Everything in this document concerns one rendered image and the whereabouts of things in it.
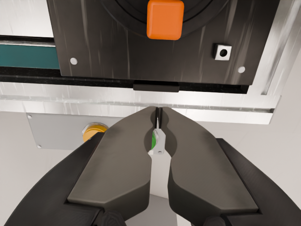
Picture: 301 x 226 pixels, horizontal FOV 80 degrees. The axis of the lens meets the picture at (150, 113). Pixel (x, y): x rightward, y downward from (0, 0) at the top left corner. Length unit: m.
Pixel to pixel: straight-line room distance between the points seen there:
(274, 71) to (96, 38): 0.22
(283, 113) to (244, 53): 0.24
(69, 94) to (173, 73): 0.14
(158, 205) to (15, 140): 0.38
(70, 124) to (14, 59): 0.11
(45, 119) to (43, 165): 0.25
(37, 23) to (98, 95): 0.13
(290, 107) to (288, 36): 0.21
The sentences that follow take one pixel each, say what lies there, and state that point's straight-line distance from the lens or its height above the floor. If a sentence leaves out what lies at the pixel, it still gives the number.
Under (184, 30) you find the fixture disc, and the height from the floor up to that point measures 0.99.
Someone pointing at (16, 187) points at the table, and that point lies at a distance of 0.65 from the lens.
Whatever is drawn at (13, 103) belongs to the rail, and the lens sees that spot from 0.32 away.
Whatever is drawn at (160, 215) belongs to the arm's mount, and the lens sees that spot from 0.52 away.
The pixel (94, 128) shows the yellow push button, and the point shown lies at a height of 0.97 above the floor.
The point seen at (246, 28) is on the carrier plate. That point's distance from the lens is 0.24.
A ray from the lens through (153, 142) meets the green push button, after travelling 0.27.
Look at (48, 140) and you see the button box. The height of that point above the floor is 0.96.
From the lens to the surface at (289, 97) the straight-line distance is 0.44.
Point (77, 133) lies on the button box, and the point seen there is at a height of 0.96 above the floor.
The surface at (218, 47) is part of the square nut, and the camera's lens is 0.22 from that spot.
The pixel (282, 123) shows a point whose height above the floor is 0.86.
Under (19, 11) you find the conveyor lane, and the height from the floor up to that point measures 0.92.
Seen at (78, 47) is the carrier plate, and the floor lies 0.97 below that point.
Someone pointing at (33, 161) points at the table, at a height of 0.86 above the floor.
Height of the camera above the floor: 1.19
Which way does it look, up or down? 61 degrees down
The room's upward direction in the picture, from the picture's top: 177 degrees counter-clockwise
